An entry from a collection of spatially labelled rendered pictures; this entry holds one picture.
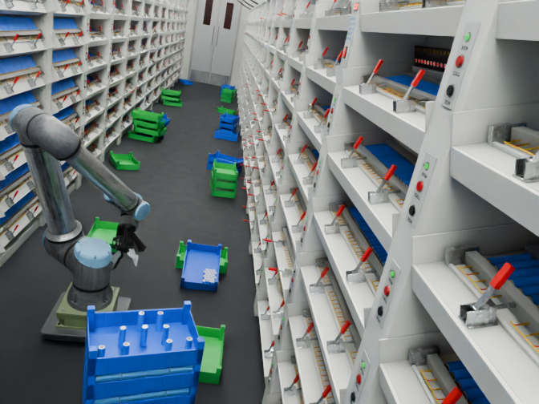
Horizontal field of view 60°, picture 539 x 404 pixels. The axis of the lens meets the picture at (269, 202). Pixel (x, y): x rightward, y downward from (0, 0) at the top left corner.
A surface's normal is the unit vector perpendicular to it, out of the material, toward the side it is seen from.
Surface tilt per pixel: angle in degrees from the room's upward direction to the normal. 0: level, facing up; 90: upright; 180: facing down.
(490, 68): 90
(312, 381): 17
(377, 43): 90
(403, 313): 90
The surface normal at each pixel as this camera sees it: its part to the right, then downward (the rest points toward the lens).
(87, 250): 0.28, -0.85
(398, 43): 0.07, 0.36
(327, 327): -0.11, -0.93
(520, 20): -0.99, 0.12
